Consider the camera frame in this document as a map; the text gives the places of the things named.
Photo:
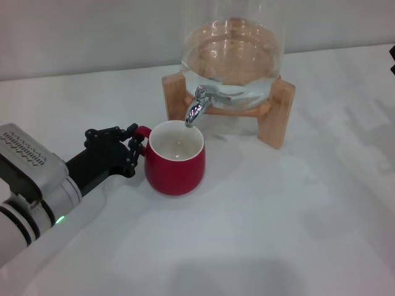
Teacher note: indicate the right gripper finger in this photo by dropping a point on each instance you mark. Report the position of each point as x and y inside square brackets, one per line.
[392, 52]
[393, 69]

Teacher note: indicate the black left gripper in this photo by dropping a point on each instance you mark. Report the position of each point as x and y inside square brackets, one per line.
[102, 163]

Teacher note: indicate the red ceramic cup white inside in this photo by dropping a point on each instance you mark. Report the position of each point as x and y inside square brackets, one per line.
[179, 175]

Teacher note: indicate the wooden dispenser stand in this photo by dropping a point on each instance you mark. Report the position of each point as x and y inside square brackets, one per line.
[276, 123]

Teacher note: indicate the clear glass dispenser jar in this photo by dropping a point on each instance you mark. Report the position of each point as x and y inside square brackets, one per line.
[231, 46]

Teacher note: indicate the chrome faucet tap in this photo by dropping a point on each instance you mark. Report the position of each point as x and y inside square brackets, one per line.
[196, 108]

